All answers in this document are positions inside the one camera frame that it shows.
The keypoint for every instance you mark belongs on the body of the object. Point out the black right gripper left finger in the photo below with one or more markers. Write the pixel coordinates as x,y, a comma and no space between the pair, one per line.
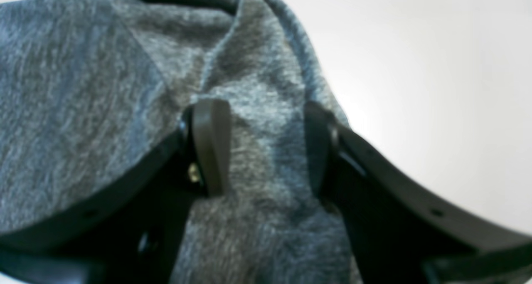
130,232

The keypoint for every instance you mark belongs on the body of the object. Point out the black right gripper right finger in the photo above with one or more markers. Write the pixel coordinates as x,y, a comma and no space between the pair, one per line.
399,231

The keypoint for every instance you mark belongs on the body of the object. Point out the grey t-shirt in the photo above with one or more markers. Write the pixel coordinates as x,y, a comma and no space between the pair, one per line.
89,86

